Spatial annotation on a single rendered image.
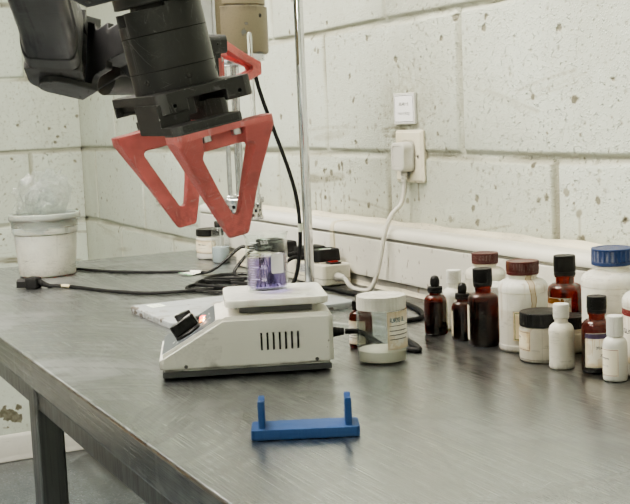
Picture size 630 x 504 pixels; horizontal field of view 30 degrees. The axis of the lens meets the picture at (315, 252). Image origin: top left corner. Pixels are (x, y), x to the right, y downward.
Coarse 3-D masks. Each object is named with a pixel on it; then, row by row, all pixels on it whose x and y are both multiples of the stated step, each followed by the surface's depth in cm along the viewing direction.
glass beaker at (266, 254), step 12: (276, 228) 137; (252, 240) 137; (264, 240) 137; (276, 240) 137; (252, 252) 137; (264, 252) 137; (276, 252) 137; (252, 264) 138; (264, 264) 137; (276, 264) 137; (252, 276) 138; (264, 276) 137; (276, 276) 137; (252, 288) 138; (264, 288) 137; (276, 288) 138; (288, 288) 140
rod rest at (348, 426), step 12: (348, 396) 109; (264, 408) 108; (348, 408) 107; (264, 420) 107; (288, 420) 110; (300, 420) 109; (312, 420) 109; (324, 420) 109; (336, 420) 109; (348, 420) 107; (252, 432) 107; (264, 432) 107; (276, 432) 107; (288, 432) 107; (300, 432) 107; (312, 432) 107; (324, 432) 107; (336, 432) 107; (348, 432) 107
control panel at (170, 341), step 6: (204, 312) 144; (210, 312) 141; (210, 318) 137; (204, 324) 135; (198, 330) 134; (168, 336) 143; (168, 342) 139; (174, 342) 136; (180, 342) 133; (168, 348) 135; (162, 354) 133
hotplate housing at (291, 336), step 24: (216, 312) 138; (240, 312) 136; (264, 312) 135; (288, 312) 134; (312, 312) 134; (192, 336) 133; (216, 336) 133; (240, 336) 133; (264, 336) 133; (288, 336) 134; (312, 336) 134; (168, 360) 133; (192, 360) 133; (216, 360) 133; (240, 360) 133; (264, 360) 134; (288, 360) 134; (312, 360) 134
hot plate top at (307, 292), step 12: (228, 288) 143; (240, 288) 143; (300, 288) 141; (312, 288) 140; (228, 300) 134; (240, 300) 133; (252, 300) 133; (264, 300) 133; (276, 300) 134; (288, 300) 134; (300, 300) 134; (312, 300) 134; (324, 300) 134
